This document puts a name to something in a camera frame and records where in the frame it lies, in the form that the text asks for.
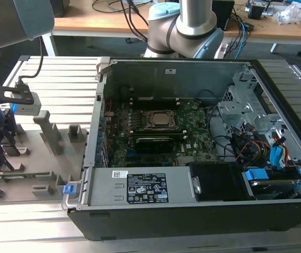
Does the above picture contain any green RAM stick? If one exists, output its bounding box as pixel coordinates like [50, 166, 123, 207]
[2, 172, 53, 180]

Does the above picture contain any black RAM slot bank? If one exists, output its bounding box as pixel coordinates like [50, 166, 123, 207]
[129, 96, 180, 110]
[131, 128, 188, 140]

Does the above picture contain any grey parts rack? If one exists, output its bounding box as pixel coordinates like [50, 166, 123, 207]
[0, 110, 90, 205]

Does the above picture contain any blue case latch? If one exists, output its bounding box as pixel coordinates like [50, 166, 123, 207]
[63, 185, 77, 196]

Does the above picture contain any grey power supply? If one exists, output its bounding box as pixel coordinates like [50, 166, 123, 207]
[87, 167, 201, 209]

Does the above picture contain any black box on desk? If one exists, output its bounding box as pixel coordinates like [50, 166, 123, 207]
[53, 0, 67, 18]

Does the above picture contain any CPU socket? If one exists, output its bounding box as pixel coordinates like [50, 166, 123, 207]
[142, 109, 182, 132]

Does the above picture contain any black label sticker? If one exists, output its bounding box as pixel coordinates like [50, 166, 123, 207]
[127, 173, 169, 204]

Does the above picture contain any black graphics card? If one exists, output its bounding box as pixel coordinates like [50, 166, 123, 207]
[134, 136, 175, 154]

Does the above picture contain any silver CPU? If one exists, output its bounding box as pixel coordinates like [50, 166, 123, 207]
[150, 112, 179, 127]

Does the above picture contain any open black PC case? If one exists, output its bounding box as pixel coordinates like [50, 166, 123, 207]
[62, 56, 301, 242]

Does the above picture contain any green motherboard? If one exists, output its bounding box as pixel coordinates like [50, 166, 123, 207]
[104, 99, 219, 168]

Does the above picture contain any black plastic shroud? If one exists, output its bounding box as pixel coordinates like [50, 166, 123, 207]
[186, 162, 250, 202]

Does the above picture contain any metal drive cage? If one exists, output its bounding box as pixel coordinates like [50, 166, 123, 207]
[217, 70, 284, 138]

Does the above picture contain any hard disk in blue carrier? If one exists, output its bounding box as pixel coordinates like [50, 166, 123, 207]
[242, 168, 301, 200]

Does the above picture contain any tall black box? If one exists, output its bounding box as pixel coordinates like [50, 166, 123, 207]
[212, 0, 235, 31]

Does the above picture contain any small black device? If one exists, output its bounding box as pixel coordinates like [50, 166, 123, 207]
[247, 4, 266, 20]

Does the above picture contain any clear plastic bag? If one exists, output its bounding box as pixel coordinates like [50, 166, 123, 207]
[274, 1, 301, 26]

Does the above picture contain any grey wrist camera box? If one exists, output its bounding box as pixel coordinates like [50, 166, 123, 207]
[2, 84, 42, 116]

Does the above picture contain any black camera cable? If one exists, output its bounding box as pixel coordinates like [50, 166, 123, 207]
[17, 35, 45, 86]

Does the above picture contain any wooden desk white frame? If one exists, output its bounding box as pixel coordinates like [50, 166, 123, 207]
[223, 7, 301, 53]
[38, 0, 151, 56]

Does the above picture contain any red yellow wire bundle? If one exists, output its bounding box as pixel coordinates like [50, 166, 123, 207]
[230, 131, 272, 166]

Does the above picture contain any blue flat wire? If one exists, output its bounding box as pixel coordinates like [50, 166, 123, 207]
[270, 144, 288, 171]

